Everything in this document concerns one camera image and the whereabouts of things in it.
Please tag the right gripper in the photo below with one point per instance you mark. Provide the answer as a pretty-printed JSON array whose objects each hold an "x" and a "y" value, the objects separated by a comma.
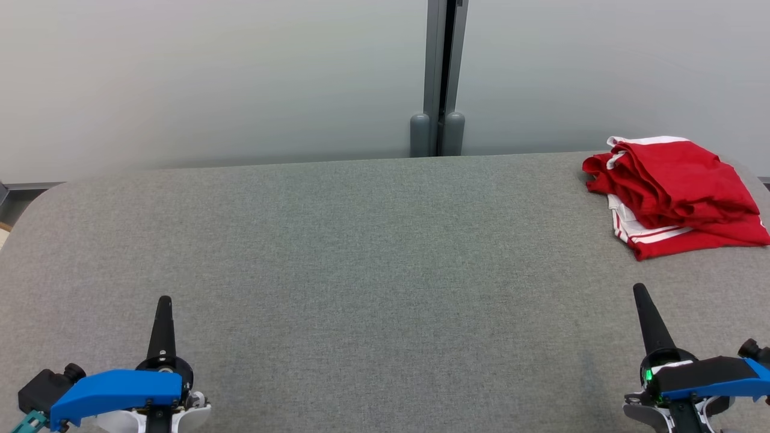
[{"x": 680, "y": 418}]

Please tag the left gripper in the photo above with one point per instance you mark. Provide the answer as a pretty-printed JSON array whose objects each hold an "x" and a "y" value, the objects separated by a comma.
[{"x": 157, "y": 421}]

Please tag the red jersey with number print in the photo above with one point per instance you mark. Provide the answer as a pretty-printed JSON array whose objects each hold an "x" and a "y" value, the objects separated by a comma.
[{"x": 692, "y": 240}]

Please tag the red shorts with white trim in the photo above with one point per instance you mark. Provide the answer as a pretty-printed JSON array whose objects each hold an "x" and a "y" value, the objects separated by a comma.
[{"x": 674, "y": 174}]

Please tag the blue right camera mount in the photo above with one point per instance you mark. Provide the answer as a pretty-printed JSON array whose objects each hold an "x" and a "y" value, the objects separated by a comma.
[{"x": 704, "y": 376}]

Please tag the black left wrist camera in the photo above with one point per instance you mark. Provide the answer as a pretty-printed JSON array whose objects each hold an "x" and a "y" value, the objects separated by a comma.
[{"x": 45, "y": 388}]

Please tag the grey partition base rail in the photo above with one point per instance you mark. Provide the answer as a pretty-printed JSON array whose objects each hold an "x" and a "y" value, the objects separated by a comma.
[{"x": 24, "y": 189}]

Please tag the grey partition post with feet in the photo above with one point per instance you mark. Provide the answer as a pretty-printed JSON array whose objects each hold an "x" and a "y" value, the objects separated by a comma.
[{"x": 439, "y": 72}]

